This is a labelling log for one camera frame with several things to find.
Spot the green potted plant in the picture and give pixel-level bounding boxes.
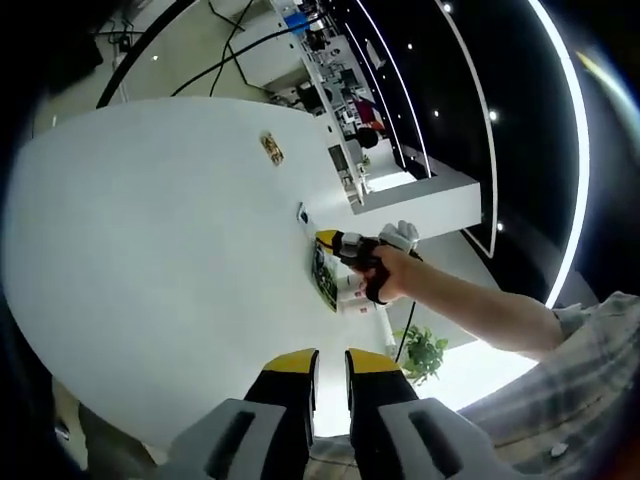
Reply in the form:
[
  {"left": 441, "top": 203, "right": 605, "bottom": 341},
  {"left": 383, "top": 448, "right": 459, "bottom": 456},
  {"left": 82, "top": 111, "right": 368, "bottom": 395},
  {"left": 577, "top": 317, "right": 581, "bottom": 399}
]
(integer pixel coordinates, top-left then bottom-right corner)
[{"left": 394, "top": 326, "right": 449, "bottom": 387}]

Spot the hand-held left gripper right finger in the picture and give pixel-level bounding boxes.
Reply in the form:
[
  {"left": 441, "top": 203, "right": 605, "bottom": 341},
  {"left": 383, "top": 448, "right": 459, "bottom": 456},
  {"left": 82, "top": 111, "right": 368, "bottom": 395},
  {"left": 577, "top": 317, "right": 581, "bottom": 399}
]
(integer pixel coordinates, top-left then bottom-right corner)
[{"left": 345, "top": 348, "right": 496, "bottom": 480}]

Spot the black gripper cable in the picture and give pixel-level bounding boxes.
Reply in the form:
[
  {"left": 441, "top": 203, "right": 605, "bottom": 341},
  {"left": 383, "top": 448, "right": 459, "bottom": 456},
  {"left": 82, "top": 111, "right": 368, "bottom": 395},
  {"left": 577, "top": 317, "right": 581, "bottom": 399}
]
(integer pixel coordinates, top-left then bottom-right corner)
[{"left": 393, "top": 298, "right": 417, "bottom": 362}]

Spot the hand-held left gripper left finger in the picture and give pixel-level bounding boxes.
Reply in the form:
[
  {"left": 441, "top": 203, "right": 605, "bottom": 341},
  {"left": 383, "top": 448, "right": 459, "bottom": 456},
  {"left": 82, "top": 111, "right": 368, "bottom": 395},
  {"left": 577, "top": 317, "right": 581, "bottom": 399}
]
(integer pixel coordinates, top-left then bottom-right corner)
[{"left": 167, "top": 348, "right": 320, "bottom": 480}]

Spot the person's plaid shirt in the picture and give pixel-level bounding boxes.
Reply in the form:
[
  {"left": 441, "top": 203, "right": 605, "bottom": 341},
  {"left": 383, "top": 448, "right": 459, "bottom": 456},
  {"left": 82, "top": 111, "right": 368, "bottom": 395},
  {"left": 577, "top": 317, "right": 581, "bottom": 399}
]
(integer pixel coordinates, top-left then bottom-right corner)
[{"left": 457, "top": 292, "right": 640, "bottom": 480}]

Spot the white counter with cabinets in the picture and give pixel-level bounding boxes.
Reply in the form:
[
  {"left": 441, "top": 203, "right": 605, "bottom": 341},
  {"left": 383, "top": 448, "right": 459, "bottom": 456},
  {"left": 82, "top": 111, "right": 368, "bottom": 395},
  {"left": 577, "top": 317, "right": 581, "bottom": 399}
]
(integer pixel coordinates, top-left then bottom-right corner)
[{"left": 234, "top": 0, "right": 374, "bottom": 206}]

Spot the person's right hand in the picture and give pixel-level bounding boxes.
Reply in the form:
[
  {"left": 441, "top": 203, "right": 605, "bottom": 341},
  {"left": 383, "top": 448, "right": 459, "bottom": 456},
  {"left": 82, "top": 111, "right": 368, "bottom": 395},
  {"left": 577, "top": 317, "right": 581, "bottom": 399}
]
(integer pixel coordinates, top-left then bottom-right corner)
[{"left": 362, "top": 247, "right": 419, "bottom": 304}]

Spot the curved ceiling light strip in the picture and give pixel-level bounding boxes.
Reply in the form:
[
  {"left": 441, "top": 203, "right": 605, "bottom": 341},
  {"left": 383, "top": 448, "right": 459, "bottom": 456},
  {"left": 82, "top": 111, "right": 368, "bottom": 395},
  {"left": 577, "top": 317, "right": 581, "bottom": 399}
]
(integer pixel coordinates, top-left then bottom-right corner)
[{"left": 524, "top": 0, "right": 592, "bottom": 307}]

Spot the bright window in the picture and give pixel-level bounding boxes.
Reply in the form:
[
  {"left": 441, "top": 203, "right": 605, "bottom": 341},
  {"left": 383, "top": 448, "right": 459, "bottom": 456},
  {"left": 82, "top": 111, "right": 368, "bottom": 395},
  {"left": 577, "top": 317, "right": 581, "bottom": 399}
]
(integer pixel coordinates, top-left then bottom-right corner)
[{"left": 429, "top": 339, "right": 542, "bottom": 416}]

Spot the black floor cable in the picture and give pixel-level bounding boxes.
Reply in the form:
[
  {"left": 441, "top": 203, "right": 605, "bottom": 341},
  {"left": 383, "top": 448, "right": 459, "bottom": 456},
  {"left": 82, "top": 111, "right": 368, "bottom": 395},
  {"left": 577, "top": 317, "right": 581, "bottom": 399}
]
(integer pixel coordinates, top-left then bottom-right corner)
[{"left": 94, "top": 0, "right": 324, "bottom": 109}]

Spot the green black pouch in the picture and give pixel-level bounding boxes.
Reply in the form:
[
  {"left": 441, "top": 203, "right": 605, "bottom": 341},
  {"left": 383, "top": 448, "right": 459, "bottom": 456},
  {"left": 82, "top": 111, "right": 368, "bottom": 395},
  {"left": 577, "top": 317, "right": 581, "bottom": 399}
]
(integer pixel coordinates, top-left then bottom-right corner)
[{"left": 306, "top": 238, "right": 342, "bottom": 314}]

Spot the white square column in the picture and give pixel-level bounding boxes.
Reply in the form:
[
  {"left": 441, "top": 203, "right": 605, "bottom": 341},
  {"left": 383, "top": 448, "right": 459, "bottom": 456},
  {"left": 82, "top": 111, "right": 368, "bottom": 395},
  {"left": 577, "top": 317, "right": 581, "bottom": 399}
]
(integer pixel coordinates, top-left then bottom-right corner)
[{"left": 352, "top": 162, "right": 484, "bottom": 234}]

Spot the small white skincare bottle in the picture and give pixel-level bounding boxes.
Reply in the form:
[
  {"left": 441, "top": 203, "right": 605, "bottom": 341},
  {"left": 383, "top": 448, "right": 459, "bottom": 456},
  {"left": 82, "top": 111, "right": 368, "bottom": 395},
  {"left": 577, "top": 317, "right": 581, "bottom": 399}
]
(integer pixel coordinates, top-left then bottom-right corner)
[{"left": 339, "top": 301, "right": 384, "bottom": 317}]

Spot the gold patterned packet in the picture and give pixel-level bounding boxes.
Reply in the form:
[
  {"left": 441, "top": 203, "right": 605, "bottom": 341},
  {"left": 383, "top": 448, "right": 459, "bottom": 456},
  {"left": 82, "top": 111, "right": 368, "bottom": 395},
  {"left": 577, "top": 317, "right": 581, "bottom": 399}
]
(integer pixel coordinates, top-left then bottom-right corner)
[{"left": 259, "top": 130, "right": 288, "bottom": 167}]

